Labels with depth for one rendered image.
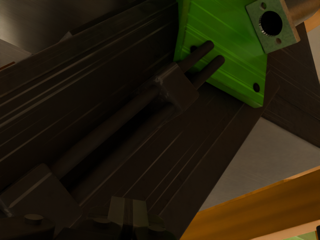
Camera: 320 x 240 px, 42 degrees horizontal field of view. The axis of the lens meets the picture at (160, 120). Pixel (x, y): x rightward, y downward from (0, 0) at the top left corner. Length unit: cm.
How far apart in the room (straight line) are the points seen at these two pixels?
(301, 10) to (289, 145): 20
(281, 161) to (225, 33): 27
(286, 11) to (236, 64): 7
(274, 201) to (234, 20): 48
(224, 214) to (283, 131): 41
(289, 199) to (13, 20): 57
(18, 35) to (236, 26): 29
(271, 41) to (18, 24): 31
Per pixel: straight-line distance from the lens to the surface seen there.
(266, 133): 56
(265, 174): 67
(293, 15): 46
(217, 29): 42
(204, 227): 96
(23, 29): 58
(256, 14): 46
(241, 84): 42
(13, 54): 99
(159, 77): 30
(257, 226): 86
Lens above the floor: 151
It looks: 32 degrees down
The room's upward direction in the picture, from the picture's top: 180 degrees counter-clockwise
